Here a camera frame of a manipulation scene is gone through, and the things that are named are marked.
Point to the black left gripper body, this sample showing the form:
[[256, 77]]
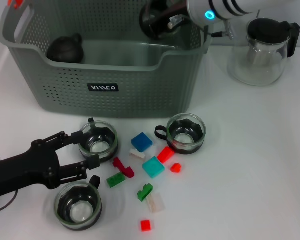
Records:
[[22, 170]]

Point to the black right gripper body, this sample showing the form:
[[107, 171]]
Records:
[[177, 8]]

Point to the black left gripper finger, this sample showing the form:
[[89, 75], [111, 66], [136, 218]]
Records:
[[93, 161], [76, 136]]

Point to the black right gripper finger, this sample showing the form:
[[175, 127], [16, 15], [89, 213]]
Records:
[[165, 31], [157, 20]]

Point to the glass teacup with black sleeve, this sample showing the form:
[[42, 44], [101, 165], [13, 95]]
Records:
[[187, 140], [65, 202], [100, 147], [146, 25]]

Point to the grey-green perforated storage bin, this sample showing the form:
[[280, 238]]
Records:
[[115, 105]]

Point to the green flat building brick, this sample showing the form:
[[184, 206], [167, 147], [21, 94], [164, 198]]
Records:
[[115, 180]]

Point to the maroon stepped building brick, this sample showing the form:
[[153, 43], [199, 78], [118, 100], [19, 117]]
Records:
[[125, 171]]

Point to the small white building brick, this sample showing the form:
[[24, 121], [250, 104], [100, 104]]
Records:
[[137, 153]]

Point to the blue square building brick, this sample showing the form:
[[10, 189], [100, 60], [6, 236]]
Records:
[[141, 142]]

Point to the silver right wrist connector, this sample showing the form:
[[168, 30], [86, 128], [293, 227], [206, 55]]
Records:
[[230, 31]]

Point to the green stepped building brick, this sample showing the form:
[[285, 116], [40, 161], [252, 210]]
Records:
[[145, 191]]

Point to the cyan square building brick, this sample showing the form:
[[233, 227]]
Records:
[[153, 167]]

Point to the red rectangular building brick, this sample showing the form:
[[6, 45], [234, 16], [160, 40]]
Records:
[[165, 155]]

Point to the translucent white building brick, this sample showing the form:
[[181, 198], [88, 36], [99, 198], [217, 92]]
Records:
[[155, 203]]

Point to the small red round-top brick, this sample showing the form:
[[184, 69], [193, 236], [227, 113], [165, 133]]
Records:
[[175, 168]]

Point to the small red square brick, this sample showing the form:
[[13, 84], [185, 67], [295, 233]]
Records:
[[145, 225]]

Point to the dark clay teapot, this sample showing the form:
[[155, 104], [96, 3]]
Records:
[[65, 50]]

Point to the glass teapot with black lid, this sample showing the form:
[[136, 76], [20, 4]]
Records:
[[265, 30]]

